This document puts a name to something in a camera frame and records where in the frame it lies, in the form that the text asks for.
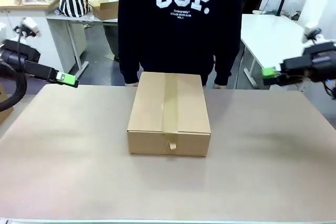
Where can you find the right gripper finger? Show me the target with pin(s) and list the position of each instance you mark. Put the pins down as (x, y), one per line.
(274, 81)
(269, 72)

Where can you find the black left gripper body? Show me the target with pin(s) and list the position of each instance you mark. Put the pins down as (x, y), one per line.
(18, 53)

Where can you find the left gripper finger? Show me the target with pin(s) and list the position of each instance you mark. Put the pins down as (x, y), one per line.
(65, 78)
(75, 85)

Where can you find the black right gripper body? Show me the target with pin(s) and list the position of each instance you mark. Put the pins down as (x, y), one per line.
(320, 62)

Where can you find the brown cardboard shipping box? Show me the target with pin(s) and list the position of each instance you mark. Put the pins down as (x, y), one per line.
(168, 111)

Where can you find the person's right forearm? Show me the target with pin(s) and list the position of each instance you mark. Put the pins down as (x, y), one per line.
(130, 64)

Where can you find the person's left forearm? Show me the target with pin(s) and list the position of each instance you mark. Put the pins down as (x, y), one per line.
(228, 66)

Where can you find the cardboard box with black mark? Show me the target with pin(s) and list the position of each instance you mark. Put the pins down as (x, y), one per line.
(4, 103)

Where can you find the small open cardboard box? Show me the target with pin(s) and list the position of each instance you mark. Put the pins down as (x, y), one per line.
(105, 11)

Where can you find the person's left hand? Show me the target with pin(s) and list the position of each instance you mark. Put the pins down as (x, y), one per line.
(218, 86)

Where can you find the person's right hand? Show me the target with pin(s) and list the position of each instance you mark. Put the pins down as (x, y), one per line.
(132, 84)

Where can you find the white desk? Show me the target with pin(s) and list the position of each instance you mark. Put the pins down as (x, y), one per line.
(273, 35)

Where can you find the small plastic bottle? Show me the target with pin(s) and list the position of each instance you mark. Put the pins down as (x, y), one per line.
(57, 12)

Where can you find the white table grey legs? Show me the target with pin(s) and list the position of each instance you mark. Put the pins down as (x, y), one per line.
(76, 22)

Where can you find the person in dark sweatshirt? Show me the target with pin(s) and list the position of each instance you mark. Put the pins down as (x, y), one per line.
(181, 37)

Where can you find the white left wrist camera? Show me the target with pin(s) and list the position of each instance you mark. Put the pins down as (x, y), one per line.
(30, 26)

